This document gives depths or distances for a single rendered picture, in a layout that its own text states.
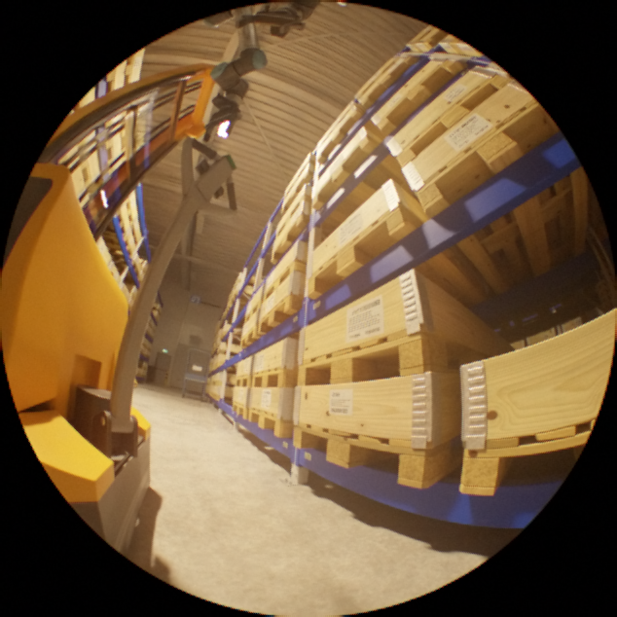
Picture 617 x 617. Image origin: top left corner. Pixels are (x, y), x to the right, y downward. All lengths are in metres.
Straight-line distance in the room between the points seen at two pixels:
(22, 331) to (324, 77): 7.29
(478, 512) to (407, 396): 0.43
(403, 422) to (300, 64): 7.41
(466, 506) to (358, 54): 7.78
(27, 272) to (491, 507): 1.09
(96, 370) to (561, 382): 1.28
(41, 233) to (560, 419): 1.05
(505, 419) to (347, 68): 7.45
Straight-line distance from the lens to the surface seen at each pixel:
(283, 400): 1.41
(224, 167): 0.98
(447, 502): 0.74
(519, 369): 0.56
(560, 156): 0.91
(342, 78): 7.28
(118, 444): 0.73
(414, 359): 0.66
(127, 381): 0.62
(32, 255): 0.51
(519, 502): 0.69
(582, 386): 0.57
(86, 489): 0.49
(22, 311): 0.49
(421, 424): 0.64
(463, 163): 0.94
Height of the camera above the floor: 0.55
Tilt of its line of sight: 24 degrees up
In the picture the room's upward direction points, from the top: 4 degrees clockwise
